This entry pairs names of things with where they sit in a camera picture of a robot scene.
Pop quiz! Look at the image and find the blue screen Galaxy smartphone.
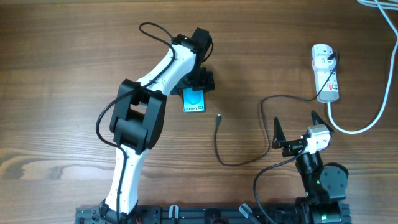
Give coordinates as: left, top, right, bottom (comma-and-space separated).
183, 88, 205, 113

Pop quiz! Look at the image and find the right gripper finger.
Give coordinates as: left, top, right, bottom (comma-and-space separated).
311, 110, 335, 135
272, 117, 286, 149

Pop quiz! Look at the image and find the white power strip cord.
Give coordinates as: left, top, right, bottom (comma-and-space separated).
326, 0, 398, 135

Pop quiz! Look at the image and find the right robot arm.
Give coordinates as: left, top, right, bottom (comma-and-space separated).
272, 111, 352, 224

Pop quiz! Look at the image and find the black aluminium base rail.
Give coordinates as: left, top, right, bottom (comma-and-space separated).
74, 203, 352, 224

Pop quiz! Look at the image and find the white cables top corner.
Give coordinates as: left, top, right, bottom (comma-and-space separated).
356, 0, 398, 12

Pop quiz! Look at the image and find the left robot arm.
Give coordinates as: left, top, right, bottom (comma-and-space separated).
98, 28, 215, 223

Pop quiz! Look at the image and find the black USB charging cable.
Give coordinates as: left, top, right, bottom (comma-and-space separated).
213, 49, 340, 167

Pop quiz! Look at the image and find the black right camera cable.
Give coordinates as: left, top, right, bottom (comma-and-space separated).
252, 146, 307, 224

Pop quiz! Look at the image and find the white charger plug adapter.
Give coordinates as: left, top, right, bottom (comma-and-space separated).
312, 55, 336, 72

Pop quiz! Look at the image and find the white power strip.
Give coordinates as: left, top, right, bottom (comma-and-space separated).
312, 44, 340, 103

